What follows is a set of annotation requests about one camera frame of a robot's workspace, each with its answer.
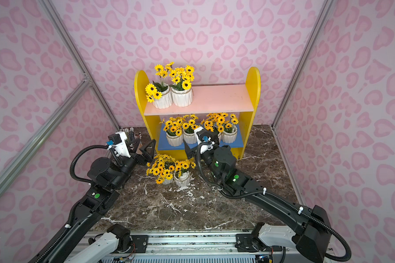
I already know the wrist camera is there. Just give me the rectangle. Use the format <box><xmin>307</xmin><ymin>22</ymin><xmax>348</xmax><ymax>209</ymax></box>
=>
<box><xmin>107</xmin><ymin>131</ymin><xmax>131</xmax><ymax>158</ymax></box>
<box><xmin>194</xmin><ymin>127</ymin><xmax>215</xmax><ymax>154</ymax></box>

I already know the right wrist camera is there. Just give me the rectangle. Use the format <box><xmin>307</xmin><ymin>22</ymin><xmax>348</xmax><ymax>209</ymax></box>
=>
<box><xmin>194</xmin><ymin>127</ymin><xmax>215</xmax><ymax>154</ymax></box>

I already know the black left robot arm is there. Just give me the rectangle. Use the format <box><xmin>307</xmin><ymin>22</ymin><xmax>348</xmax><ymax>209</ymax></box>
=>
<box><xmin>31</xmin><ymin>138</ymin><xmax>156</xmax><ymax>263</ymax></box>

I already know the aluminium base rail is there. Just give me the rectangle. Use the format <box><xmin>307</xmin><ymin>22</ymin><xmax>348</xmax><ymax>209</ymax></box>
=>
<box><xmin>67</xmin><ymin>226</ymin><xmax>308</xmax><ymax>263</ymax></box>

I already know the pink pen holder cup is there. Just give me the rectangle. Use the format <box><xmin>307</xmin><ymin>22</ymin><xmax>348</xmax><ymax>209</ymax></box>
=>
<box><xmin>120</xmin><ymin>127</ymin><xmax>141</xmax><ymax>146</ymax></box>

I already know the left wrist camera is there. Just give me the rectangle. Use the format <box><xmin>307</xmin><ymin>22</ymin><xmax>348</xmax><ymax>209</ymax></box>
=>
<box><xmin>107</xmin><ymin>131</ymin><xmax>131</xmax><ymax>158</ymax></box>

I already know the yellow two-tier shelf unit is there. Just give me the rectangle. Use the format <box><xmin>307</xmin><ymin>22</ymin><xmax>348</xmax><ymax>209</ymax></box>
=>
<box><xmin>134</xmin><ymin>67</ymin><xmax>261</xmax><ymax>160</ymax></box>

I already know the shelf sunflower pot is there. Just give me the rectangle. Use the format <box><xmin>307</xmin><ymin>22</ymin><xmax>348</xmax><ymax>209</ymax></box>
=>
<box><xmin>200</xmin><ymin>113</ymin><xmax>223</xmax><ymax>142</ymax></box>
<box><xmin>218</xmin><ymin>113</ymin><xmax>239</xmax><ymax>144</ymax></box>
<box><xmin>166</xmin><ymin>62</ymin><xmax>195</xmax><ymax>107</ymax></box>
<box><xmin>182</xmin><ymin>114</ymin><xmax>198</xmax><ymax>144</ymax></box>
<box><xmin>161</xmin><ymin>117</ymin><xmax>184</xmax><ymax>147</ymax></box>
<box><xmin>145</xmin><ymin>62</ymin><xmax>174</xmax><ymax>109</ymax></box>
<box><xmin>146</xmin><ymin>154</ymin><xmax>176</xmax><ymax>185</ymax></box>
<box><xmin>174</xmin><ymin>160</ymin><xmax>196</xmax><ymax>189</ymax></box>

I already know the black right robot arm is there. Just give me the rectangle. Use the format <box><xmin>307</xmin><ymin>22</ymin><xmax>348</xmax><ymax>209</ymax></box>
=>
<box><xmin>185</xmin><ymin>141</ymin><xmax>352</xmax><ymax>263</ymax></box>

